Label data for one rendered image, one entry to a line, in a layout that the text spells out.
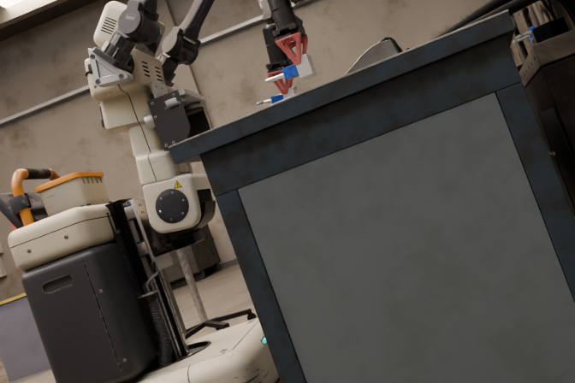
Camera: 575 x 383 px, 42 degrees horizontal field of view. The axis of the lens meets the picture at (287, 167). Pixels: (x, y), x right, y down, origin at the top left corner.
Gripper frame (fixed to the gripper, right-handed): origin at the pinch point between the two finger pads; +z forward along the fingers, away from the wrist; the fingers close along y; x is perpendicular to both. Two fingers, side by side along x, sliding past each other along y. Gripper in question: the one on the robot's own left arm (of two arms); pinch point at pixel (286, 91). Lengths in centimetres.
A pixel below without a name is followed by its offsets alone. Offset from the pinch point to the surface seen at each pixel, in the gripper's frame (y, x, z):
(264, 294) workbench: -85, -7, 36
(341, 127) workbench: -81, -29, 7
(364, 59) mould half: -18.6, -27.8, -4.0
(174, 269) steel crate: 807, 433, 250
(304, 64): -31.0, -13.7, -6.5
